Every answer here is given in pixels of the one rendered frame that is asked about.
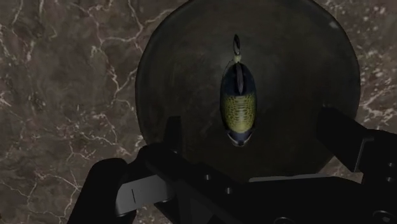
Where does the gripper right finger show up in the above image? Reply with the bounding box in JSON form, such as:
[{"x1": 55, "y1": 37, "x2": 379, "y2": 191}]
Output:
[{"x1": 316, "y1": 106, "x2": 397, "y2": 199}]

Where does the dark round plate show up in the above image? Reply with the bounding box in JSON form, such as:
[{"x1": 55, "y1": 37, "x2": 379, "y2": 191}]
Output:
[{"x1": 135, "y1": 0, "x2": 361, "y2": 183}]

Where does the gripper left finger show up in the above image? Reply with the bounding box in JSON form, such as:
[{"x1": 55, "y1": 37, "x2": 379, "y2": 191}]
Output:
[{"x1": 67, "y1": 116, "x2": 249, "y2": 224}]

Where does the yellow and blue fish figure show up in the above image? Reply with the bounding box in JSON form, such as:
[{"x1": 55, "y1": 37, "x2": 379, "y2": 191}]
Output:
[{"x1": 219, "y1": 34, "x2": 258, "y2": 147}]

